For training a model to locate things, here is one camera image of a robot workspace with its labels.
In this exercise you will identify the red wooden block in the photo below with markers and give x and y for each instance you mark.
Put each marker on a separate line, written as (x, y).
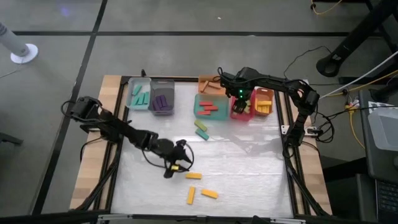
(206, 103)
(211, 108)
(204, 112)

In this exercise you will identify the teal plastic bin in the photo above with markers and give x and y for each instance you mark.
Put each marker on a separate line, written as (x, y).
(222, 115)

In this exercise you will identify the black table frame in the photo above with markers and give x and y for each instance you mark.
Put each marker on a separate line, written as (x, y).
(186, 78)

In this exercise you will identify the white pedestal stand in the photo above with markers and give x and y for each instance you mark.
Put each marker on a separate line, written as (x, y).
(23, 53)

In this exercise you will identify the black keyboard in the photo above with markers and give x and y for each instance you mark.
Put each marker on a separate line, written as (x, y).
(388, 196)

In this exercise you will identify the clear plastic bin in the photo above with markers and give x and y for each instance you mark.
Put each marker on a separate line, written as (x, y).
(143, 83)

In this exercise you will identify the orange plastic bin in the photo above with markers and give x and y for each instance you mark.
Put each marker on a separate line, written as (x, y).
(264, 93)
(211, 91)

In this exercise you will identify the silver metal bracket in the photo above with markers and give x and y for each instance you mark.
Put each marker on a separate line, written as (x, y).
(284, 129)

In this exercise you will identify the grey plastic box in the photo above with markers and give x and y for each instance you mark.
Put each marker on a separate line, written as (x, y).
(385, 127)

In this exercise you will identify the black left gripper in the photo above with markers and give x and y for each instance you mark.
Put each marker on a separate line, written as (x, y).
(169, 151)

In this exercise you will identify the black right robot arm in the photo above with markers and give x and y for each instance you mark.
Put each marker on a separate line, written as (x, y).
(280, 83)

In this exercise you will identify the tan wooden block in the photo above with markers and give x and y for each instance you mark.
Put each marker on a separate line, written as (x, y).
(204, 86)
(214, 85)

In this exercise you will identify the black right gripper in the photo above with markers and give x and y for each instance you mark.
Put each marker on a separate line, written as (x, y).
(239, 93)

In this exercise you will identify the white plastic table sheet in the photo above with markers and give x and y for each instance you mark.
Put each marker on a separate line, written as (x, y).
(233, 174)

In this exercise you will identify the pink plastic bin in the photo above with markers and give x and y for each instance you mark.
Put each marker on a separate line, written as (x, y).
(236, 117)

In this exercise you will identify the black stand base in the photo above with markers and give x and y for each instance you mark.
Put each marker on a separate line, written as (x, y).
(351, 43)

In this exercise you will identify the yellow wooden block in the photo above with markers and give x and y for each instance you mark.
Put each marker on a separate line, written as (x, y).
(174, 168)
(264, 102)
(191, 195)
(209, 193)
(260, 109)
(267, 109)
(193, 175)

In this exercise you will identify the black equipment desk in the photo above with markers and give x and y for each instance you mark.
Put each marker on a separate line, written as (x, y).
(373, 165)

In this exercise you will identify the teal wooden block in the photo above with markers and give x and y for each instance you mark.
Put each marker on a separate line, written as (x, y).
(136, 90)
(141, 99)
(202, 134)
(136, 100)
(146, 97)

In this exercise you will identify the purple wooden block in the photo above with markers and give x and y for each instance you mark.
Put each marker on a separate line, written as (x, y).
(155, 105)
(160, 102)
(164, 100)

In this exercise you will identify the grey translucent plastic bin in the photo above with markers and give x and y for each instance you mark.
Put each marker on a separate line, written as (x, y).
(161, 88)

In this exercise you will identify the lime green wooden block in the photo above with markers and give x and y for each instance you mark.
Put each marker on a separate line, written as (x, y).
(247, 108)
(200, 125)

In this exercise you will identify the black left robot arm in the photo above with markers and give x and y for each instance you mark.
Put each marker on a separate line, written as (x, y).
(118, 129)

